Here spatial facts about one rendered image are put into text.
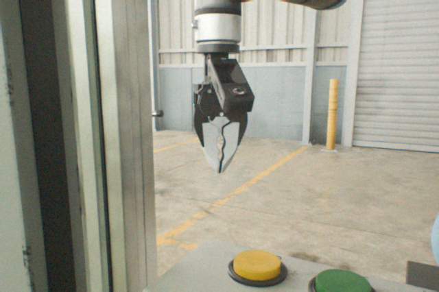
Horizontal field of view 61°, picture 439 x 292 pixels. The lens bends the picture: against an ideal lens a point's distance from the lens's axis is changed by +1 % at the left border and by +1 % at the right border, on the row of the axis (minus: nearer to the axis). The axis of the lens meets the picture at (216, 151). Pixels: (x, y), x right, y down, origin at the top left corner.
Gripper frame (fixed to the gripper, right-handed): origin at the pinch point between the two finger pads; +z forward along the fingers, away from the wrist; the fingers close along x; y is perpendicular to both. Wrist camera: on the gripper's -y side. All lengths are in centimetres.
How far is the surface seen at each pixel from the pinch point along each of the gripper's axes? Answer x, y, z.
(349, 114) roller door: -289, 439, 41
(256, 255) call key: 3.3, -30.6, 0.3
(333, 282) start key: -1.2, -35.7, 0.3
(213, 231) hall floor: -33, 175, 91
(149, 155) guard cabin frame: 12.1, -26.6, -8.2
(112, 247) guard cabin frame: 15.5, -28.5, -0.7
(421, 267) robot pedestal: -31.9, -10.3, 16.3
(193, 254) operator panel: 8.4, -27.4, 1.3
